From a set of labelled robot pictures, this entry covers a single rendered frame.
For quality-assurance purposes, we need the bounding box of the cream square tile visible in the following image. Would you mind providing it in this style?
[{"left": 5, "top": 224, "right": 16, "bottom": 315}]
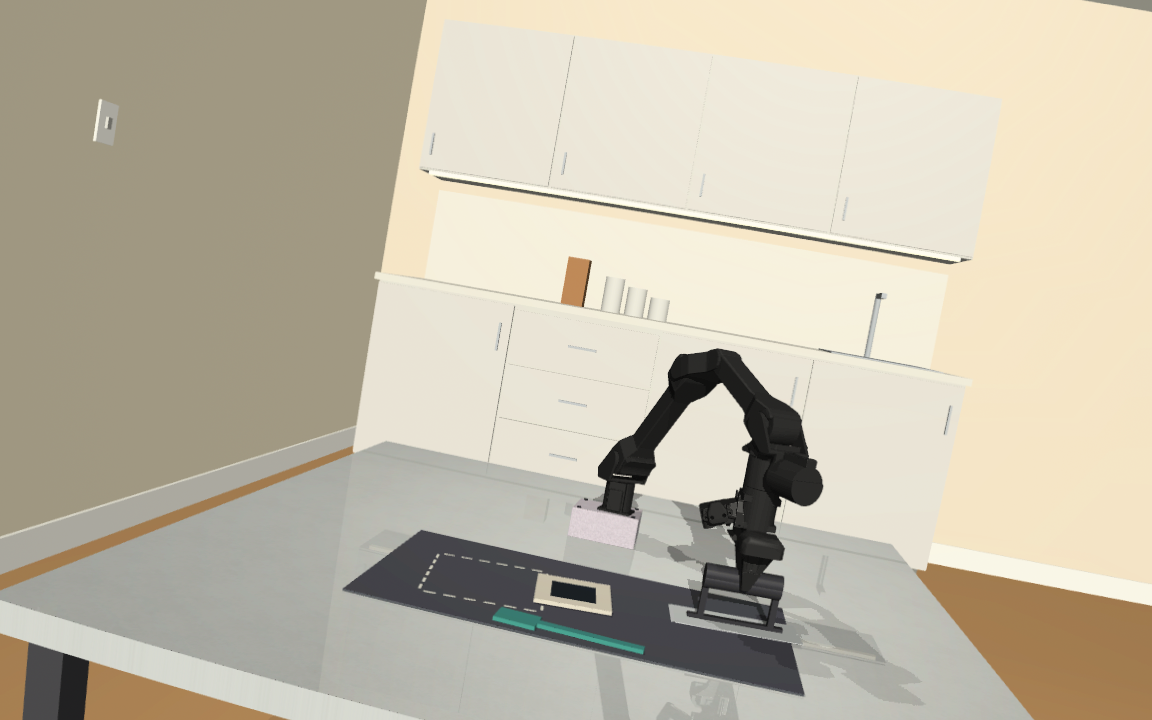
[{"left": 533, "top": 574, "right": 612, "bottom": 616}]

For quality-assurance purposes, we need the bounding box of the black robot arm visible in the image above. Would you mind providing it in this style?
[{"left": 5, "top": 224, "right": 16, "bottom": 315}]
[{"left": 597, "top": 348, "right": 823, "bottom": 529}]

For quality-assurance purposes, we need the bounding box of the teal flat trowel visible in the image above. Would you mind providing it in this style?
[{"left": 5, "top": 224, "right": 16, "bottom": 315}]
[{"left": 493, "top": 607, "right": 645, "bottom": 654}]

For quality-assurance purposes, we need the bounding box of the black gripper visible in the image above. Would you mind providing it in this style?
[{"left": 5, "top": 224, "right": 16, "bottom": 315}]
[{"left": 727, "top": 483, "right": 785, "bottom": 591}]

